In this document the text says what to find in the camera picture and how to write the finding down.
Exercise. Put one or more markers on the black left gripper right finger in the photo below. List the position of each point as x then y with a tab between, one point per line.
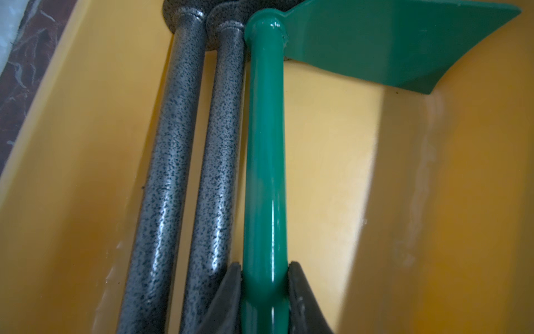
305	313

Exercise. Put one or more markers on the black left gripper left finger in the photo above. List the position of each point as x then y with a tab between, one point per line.
223	315

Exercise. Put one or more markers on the grey hoe red grip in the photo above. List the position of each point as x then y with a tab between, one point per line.
152	265
212	230

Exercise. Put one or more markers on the green hoe red grip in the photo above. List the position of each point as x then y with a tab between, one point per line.
408	45

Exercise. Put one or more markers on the yellow plastic storage box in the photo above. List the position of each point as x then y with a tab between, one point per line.
409	213

